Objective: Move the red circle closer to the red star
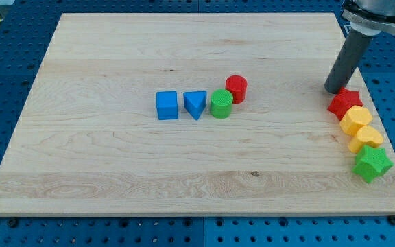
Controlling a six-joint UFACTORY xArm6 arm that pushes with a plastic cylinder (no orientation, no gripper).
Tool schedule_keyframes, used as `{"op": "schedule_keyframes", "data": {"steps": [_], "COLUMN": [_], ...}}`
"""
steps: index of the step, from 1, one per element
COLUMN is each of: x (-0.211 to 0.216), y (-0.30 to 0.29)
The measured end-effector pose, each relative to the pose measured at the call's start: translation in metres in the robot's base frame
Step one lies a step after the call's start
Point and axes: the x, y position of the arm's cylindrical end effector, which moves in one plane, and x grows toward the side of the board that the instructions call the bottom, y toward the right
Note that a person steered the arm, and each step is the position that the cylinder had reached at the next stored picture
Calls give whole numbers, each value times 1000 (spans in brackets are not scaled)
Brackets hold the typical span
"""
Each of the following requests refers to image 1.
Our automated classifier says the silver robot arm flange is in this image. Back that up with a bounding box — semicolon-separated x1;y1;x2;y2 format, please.
342;0;395;36

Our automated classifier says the red star block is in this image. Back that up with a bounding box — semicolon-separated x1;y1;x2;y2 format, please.
327;87;363;120

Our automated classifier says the green star block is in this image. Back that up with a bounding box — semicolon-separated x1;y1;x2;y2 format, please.
352;145;394;183

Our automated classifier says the light wooden board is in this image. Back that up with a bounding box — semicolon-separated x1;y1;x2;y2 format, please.
0;13;395;217

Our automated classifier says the blue triangle block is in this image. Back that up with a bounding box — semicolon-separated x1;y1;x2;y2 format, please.
183;91;207;120

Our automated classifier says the green cylinder block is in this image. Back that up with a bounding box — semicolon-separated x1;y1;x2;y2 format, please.
210;89;233;119

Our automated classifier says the blue cube block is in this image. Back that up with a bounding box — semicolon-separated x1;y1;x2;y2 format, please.
156;91;178;120

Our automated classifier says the red cylinder block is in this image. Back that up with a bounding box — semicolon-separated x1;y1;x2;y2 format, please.
225;75;248;104

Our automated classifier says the yellow hexagon block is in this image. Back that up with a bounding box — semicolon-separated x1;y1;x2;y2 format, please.
339;106;373;136

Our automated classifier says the yellow heart block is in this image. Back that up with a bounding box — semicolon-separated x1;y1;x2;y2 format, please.
348;126;384;153

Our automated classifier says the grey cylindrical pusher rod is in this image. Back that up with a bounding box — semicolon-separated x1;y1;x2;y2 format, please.
324;29;373;94

